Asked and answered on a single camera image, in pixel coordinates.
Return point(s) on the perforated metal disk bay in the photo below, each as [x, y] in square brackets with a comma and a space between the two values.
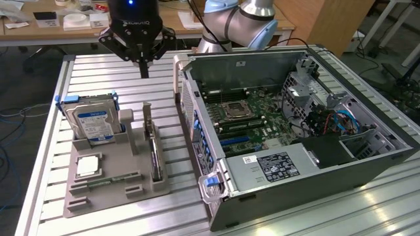
[301, 93]

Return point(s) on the silver CPU chip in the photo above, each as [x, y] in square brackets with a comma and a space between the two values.
[88, 167]

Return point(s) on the green motherboard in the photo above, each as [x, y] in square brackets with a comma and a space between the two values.
[263, 123]

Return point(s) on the open black PC case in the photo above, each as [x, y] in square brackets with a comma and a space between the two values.
[295, 191]

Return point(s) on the white table frame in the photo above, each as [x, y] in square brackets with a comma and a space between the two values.
[388, 14]

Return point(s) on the CPU socket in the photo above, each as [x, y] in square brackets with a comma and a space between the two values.
[236, 110]

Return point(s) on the installed RAM stick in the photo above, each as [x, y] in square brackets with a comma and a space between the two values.
[243, 125]

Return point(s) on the blue case latch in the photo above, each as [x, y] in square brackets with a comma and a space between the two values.
[209, 183]

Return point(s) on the wooden cabinet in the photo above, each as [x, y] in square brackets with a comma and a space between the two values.
[328, 24]

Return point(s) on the white paper label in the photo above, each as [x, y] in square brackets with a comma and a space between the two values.
[16, 25]

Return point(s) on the graphics card with metal bracket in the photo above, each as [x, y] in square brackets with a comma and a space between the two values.
[155, 157]

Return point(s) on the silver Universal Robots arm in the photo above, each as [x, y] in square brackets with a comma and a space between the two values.
[229, 22]

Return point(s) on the silver slanted disk bay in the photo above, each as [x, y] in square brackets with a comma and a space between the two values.
[371, 145]

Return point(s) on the white tape roll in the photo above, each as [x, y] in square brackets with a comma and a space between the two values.
[60, 2]

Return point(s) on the red packet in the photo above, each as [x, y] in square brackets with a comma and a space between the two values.
[101, 8]

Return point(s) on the white paper stack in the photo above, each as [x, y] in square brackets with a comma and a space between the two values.
[188, 23]

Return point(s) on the green RAM stick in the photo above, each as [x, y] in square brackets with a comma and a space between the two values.
[104, 181]

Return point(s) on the black floor stand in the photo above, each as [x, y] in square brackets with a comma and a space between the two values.
[401, 78]

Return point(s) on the grey power supply unit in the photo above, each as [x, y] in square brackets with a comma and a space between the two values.
[243, 169]

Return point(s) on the blue expansion slot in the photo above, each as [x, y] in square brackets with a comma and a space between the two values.
[235, 140]

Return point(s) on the small white printed box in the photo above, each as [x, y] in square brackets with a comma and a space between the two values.
[97, 22]

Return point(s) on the clear plastic bag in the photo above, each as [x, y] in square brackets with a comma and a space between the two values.
[12, 12]

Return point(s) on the hard disk in blue caddy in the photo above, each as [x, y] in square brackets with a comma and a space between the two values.
[93, 123]

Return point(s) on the black chair base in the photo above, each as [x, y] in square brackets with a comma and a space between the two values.
[36, 52]

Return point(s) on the white box with black top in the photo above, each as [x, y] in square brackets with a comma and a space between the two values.
[45, 20]

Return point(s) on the grey plastic parts rack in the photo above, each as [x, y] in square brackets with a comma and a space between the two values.
[131, 169]

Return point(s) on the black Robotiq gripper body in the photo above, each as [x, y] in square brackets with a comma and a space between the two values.
[136, 24]

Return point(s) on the wooden desk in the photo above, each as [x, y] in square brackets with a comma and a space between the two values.
[81, 34]

